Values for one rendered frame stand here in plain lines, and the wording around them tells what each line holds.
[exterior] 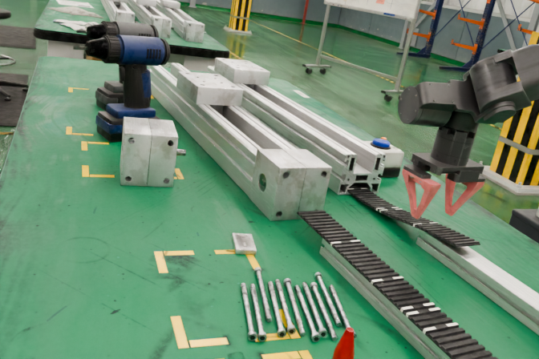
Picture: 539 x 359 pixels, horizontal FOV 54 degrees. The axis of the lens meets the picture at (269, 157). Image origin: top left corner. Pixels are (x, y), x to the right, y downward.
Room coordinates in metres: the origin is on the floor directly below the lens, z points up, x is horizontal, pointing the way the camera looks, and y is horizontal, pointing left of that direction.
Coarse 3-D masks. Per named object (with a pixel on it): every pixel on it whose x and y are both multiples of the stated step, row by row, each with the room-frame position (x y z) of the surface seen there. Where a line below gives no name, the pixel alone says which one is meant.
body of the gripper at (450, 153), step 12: (444, 132) 0.80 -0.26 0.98; (456, 132) 0.79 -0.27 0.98; (444, 144) 0.80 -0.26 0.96; (456, 144) 0.79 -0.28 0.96; (468, 144) 0.79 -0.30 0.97; (420, 156) 0.81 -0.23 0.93; (432, 156) 0.81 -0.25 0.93; (444, 156) 0.79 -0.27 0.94; (456, 156) 0.79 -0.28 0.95; (468, 156) 0.80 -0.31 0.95; (432, 168) 0.78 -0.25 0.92; (444, 168) 0.77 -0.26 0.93; (456, 168) 0.78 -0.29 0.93; (468, 168) 0.80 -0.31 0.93; (480, 168) 0.81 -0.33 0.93
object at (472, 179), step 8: (448, 176) 0.80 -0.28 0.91; (456, 176) 0.79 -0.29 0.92; (464, 176) 0.79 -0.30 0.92; (472, 176) 0.80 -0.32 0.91; (480, 176) 0.82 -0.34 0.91; (448, 184) 0.85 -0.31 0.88; (464, 184) 0.83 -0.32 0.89; (472, 184) 0.82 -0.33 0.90; (480, 184) 0.82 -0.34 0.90; (448, 192) 0.85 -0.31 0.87; (464, 192) 0.82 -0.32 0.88; (472, 192) 0.82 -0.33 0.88; (448, 200) 0.84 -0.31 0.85; (456, 200) 0.83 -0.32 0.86; (464, 200) 0.82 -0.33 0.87; (448, 208) 0.84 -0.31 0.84; (456, 208) 0.83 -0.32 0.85
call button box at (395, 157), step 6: (372, 144) 1.16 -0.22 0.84; (384, 150) 1.14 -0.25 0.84; (390, 150) 1.14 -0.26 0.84; (396, 150) 1.15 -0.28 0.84; (390, 156) 1.13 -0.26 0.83; (396, 156) 1.14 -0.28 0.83; (402, 156) 1.15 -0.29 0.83; (384, 162) 1.12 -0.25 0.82; (390, 162) 1.13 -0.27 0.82; (396, 162) 1.14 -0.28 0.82; (384, 168) 1.13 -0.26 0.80; (390, 168) 1.14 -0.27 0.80; (396, 168) 1.14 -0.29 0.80; (384, 174) 1.13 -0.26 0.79; (390, 174) 1.13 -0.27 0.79; (396, 174) 1.14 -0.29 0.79
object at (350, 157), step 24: (216, 72) 1.60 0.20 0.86; (264, 96) 1.46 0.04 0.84; (264, 120) 1.28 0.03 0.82; (288, 120) 1.18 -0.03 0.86; (312, 120) 1.23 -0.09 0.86; (312, 144) 1.08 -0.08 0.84; (336, 144) 1.03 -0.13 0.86; (360, 144) 1.06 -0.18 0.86; (336, 168) 0.99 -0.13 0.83; (360, 168) 1.02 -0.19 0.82; (336, 192) 0.98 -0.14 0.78
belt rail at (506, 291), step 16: (432, 240) 0.78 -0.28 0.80; (448, 256) 0.76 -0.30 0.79; (464, 256) 0.73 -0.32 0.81; (480, 256) 0.74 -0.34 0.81; (464, 272) 0.72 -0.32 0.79; (480, 272) 0.69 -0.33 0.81; (496, 272) 0.70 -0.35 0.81; (480, 288) 0.69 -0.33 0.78; (496, 288) 0.67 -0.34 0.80; (512, 288) 0.66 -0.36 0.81; (528, 288) 0.66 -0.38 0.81; (512, 304) 0.65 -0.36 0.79; (528, 304) 0.62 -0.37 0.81; (528, 320) 0.62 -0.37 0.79
